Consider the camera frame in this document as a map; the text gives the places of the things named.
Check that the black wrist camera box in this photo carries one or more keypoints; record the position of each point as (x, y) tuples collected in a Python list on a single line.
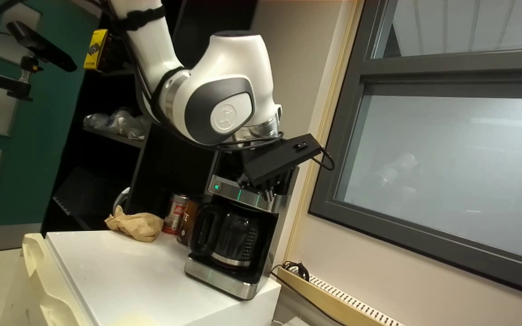
[(276, 155)]

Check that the black camera on stand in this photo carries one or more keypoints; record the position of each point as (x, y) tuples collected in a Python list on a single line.
[(42, 45)]

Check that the red drink can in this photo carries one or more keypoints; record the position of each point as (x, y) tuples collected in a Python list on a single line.
[(178, 213)]

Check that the clear glassware pile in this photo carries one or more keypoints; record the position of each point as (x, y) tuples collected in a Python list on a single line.
[(118, 121)]

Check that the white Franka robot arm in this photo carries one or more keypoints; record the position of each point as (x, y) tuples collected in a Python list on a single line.
[(212, 90)]

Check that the grey window frame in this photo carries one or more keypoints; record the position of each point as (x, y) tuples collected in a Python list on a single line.
[(454, 63)]

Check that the tan stuffed toy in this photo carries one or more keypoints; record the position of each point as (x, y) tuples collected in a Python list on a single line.
[(135, 224)]

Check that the white cabinet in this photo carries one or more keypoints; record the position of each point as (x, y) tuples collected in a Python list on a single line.
[(153, 282)]

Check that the black and steel coffee machine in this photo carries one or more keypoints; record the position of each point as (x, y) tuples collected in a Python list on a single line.
[(236, 241)]

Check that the yellow box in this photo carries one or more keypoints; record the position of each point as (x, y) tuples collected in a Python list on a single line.
[(96, 49)]

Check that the black shelf unit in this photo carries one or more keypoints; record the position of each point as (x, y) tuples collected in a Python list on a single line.
[(91, 181)]

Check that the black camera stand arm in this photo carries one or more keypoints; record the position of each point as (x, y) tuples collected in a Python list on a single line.
[(0, 81)]

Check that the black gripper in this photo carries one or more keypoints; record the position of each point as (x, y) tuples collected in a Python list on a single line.
[(280, 177)]

